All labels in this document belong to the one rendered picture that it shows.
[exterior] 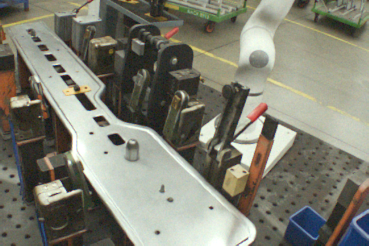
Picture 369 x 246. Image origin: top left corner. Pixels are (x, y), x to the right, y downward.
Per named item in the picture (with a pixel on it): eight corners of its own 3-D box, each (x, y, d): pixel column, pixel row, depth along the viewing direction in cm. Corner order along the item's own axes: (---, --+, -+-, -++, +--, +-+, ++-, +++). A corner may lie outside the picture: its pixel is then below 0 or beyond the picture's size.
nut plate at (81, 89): (66, 96, 100) (65, 92, 99) (61, 90, 102) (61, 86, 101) (91, 90, 104) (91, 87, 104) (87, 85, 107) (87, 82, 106)
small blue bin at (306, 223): (279, 237, 103) (288, 217, 98) (298, 223, 108) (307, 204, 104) (304, 259, 95) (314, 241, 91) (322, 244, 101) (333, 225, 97)
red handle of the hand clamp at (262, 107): (208, 143, 78) (258, 97, 81) (211, 148, 79) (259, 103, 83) (221, 153, 75) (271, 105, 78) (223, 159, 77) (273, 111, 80)
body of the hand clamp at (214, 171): (184, 243, 97) (205, 146, 79) (203, 233, 101) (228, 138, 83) (197, 257, 93) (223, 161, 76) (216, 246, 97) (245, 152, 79)
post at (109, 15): (95, 85, 170) (98, -4, 147) (109, 82, 174) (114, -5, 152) (101, 92, 165) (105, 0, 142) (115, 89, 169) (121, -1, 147)
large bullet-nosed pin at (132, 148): (122, 159, 82) (123, 136, 79) (134, 155, 84) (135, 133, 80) (128, 167, 80) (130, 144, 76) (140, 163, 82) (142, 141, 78)
